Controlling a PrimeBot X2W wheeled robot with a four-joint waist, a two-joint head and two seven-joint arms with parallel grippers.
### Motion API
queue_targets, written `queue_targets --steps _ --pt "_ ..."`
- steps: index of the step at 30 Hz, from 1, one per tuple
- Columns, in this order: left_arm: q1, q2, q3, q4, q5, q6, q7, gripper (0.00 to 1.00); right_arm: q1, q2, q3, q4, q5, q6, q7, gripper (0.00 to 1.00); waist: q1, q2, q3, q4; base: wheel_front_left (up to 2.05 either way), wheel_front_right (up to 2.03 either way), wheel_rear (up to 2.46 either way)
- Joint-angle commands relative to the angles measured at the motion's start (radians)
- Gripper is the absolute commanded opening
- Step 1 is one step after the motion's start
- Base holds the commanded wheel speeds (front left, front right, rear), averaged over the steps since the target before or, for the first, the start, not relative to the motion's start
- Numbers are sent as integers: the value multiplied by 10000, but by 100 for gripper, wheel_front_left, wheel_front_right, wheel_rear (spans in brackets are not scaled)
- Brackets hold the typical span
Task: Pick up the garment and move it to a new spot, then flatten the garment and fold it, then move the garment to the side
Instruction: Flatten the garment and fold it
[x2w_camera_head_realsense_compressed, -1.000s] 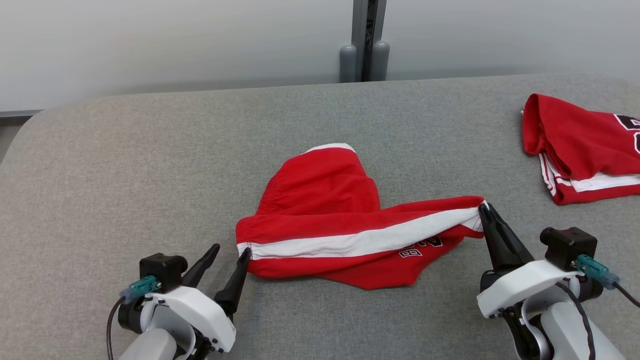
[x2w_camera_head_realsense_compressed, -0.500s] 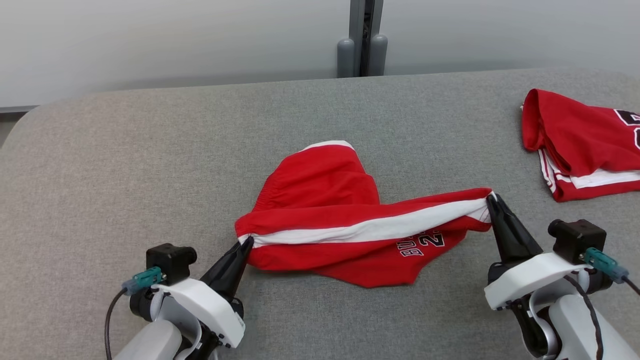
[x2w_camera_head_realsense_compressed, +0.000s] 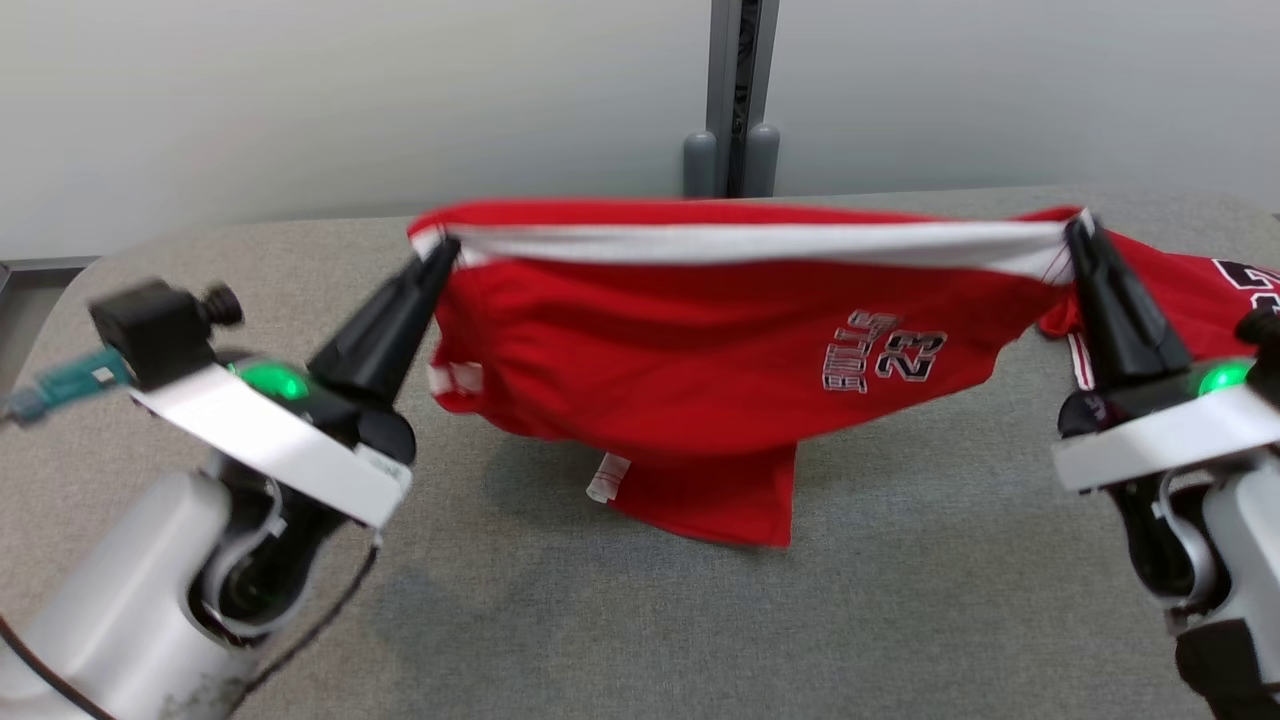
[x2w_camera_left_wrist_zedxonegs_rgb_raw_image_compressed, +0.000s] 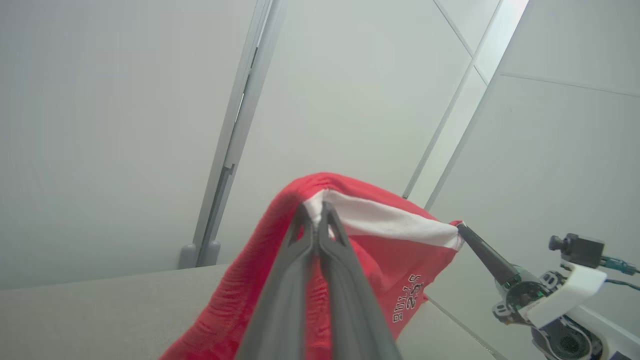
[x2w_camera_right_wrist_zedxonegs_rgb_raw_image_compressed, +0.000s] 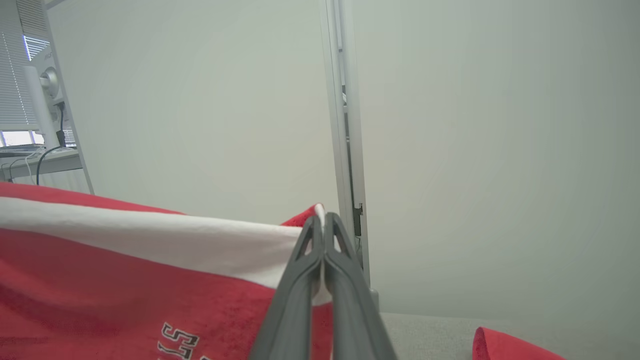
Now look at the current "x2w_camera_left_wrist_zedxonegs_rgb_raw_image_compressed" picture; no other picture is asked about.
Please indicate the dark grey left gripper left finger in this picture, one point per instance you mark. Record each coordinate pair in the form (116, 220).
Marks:
(285, 300)

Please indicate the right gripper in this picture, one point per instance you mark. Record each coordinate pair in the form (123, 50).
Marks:
(522, 295)

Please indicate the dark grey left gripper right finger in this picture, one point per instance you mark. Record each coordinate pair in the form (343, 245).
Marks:
(350, 310)

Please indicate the red white jersey shorts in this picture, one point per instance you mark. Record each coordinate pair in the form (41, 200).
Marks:
(380, 260)

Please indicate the white right camera bracket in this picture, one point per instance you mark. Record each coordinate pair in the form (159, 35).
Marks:
(575, 290)

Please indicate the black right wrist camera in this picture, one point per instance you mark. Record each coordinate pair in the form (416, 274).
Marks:
(580, 250)

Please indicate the thin grey partition post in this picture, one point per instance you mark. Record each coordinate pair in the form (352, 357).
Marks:
(440, 125)

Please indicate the grey double partition post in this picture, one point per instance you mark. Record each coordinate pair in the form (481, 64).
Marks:
(239, 130)

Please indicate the light grey partition post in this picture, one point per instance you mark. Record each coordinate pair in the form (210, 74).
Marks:
(497, 50)

